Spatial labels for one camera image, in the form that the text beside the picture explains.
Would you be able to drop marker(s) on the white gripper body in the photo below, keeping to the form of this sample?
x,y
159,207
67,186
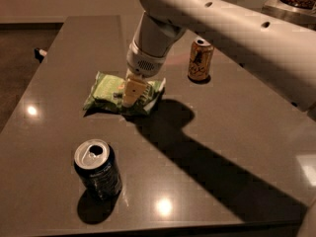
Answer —
x,y
145,64

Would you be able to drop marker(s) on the green jalapeno chip bag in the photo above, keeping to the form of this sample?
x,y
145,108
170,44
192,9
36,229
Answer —
x,y
107,95

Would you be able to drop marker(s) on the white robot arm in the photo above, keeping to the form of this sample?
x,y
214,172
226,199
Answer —
x,y
279,53

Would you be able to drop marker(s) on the orange soda can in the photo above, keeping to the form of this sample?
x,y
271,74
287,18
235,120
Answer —
x,y
200,60

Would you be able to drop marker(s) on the dark blue soda can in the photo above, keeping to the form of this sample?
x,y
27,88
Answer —
x,y
95,163

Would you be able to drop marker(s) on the small black white object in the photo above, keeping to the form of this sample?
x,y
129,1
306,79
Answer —
x,y
40,54

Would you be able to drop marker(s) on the metal dispenser base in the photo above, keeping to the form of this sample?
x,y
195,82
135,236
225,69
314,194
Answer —
x,y
301,17

